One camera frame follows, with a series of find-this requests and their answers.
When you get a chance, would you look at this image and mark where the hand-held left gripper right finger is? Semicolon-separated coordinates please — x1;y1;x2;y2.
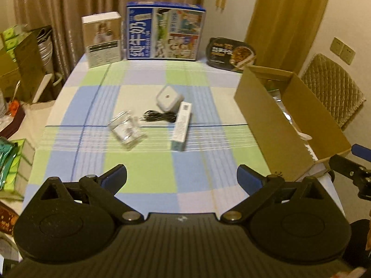
220;164;326;225

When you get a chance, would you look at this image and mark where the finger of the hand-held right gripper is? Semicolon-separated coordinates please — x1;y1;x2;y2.
329;154;371;201
351;144;371;158

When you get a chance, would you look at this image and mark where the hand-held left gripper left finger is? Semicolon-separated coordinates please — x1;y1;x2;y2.
41;164;144;225

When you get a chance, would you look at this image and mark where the brown cardboard box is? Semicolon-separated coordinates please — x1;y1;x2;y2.
233;65;352;181

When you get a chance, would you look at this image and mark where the checked cloth desktop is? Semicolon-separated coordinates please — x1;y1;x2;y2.
22;56;347;264

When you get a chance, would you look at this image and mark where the clear plastic package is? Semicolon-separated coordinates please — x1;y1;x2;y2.
108;111;145;150

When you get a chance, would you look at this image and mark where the white plastic spoon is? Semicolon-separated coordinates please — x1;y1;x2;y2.
293;127;312;141

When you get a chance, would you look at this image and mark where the person's dark clothing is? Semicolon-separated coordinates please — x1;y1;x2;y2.
342;220;371;270

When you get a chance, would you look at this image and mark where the narrow white box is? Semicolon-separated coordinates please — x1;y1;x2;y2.
170;101;193;152

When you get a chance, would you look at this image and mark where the green tissue pack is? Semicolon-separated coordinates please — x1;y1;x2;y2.
12;139;35;192

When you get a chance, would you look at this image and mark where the white power adapter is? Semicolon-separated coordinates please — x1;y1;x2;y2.
157;85;184;113

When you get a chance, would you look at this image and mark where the teal packet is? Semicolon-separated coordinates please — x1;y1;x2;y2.
0;137;15;192

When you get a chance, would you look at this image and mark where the white flat board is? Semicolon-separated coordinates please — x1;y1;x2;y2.
32;74;55;103

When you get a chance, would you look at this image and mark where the dark red tray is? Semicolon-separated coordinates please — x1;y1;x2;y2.
0;104;26;139

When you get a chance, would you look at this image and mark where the brown printed packet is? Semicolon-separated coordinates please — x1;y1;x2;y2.
0;203;19;235

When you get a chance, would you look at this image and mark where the black food tray package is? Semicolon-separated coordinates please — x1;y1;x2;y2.
205;37;257;73

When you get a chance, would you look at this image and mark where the white and brown carton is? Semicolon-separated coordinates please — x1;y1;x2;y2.
81;12;123;69

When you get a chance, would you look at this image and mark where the open brown storage carton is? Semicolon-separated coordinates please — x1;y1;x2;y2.
0;27;54;105

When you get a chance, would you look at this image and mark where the silver bag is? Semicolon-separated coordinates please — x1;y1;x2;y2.
36;27;54;74

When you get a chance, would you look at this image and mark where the large blue printed carton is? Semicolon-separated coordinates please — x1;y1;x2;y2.
126;1;207;61

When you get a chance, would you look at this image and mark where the gold curtain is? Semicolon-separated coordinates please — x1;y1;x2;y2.
245;0;334;73

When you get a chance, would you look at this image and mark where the stack of green packets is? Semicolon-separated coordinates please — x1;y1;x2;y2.
0;25;28;58

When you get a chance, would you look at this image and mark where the black cable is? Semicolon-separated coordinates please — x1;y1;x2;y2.
141;110;177;123

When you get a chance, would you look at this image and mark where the double wall switch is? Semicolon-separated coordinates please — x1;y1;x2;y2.
330;37;356;65

